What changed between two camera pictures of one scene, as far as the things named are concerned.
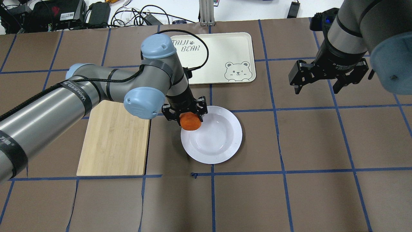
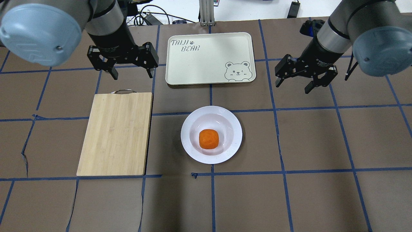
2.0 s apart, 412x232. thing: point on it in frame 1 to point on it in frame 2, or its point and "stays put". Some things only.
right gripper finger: [297, 89] to [278, 81]
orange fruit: [190, 121] to [208, 139]
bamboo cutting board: [115, 142] stays put
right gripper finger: [338, 85] to [309, 87]
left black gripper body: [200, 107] to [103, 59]
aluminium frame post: [206, 7] stays put
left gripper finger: [178, 120] to [114, 73]
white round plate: [218, 139] stays put
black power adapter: [293, 10] stays put
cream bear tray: [231, 59] stays put
